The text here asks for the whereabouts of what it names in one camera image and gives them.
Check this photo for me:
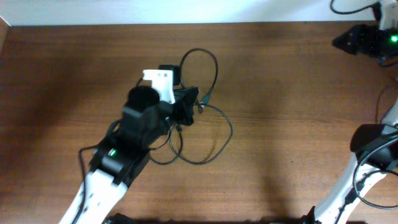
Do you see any black thin usb cable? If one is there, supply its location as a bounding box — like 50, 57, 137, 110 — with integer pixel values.
149, 48, 234, 166

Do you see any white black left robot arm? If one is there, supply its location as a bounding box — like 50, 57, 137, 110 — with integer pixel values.
60, 86, 198, 223

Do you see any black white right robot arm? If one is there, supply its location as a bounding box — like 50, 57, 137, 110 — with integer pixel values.
300, 24, 397, 223

